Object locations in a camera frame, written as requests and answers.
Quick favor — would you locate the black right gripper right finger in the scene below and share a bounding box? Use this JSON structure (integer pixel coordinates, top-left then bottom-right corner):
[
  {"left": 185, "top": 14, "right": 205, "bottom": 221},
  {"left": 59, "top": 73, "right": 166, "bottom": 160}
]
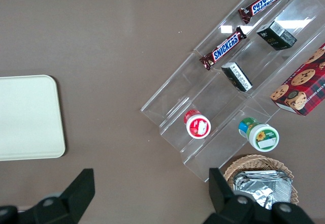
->
[{"left": 203, "top": 168, "right": 315, "bottom": 224}]

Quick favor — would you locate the stack of foil trays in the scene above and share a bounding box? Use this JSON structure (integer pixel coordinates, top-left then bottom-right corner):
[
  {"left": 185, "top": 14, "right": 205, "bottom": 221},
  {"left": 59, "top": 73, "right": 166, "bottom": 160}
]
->
[{"left": 232, "top": 170, "right": 293, "bottom": 210}]

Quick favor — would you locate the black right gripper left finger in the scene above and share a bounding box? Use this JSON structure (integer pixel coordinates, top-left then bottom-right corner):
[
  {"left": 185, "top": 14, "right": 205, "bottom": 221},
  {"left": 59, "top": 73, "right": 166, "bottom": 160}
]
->
[{"left": 0, "top": 168, "right": 95, "bottom": 224}]

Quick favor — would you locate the Snickers chocolate bar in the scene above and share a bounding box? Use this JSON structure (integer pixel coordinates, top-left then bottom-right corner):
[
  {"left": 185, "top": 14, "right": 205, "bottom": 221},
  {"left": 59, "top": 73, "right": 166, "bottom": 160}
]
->
[
  {"left": 238, "top": 0, "right": 293, "bottom": 24},
  {"left": 199, "top": 26, "right": 248, "bottom": 71}
]

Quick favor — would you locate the dark green small box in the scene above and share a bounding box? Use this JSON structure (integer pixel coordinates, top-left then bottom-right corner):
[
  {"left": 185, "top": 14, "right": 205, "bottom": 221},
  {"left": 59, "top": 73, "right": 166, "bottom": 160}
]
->
[
  {"left": 256, "top": 20, "right": 298, "bottom": 51},
  {"left": 220, "top": 62, "right": 253, "bottom": 93}
]

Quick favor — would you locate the red lid jar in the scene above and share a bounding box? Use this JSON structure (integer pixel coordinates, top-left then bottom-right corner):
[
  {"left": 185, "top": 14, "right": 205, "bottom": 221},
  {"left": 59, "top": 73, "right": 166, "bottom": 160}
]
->
[{"left": 183, "top": 109, "right": 212, "bottom": 140}]

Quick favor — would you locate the cream plastic tray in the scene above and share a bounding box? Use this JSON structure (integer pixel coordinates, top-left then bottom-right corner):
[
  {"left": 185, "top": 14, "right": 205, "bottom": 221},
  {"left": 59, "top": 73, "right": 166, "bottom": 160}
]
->
[{"left": 0, "top": 75, "right": 66, "bottom": 162}]

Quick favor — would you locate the light wicker basket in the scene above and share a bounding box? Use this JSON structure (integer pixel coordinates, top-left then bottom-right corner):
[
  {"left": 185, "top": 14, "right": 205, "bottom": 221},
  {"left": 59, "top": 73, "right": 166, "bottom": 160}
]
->
[{"left": 223, "top": 154, "right": 298, "bottom": 207}]

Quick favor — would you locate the green lid sunflower jar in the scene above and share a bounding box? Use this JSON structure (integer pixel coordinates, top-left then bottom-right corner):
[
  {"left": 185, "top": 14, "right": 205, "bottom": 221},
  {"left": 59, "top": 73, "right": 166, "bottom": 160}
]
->
[{"left": 238, "top": 117, "right": 280, "bottom": 153}]

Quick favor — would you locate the red cookie box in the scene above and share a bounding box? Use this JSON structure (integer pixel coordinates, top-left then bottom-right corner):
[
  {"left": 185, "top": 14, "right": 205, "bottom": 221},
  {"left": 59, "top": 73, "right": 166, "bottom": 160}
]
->
[{"left": 269, "top": 43, "right": 325, "bottom": 117}]

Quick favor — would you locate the clear acrylic stepped shelf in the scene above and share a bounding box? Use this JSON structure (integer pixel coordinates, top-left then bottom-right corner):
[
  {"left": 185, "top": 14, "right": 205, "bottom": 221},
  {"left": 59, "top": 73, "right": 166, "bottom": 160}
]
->
[{"left": 140, "top": 0, "right": 325, "bottom": 183}]

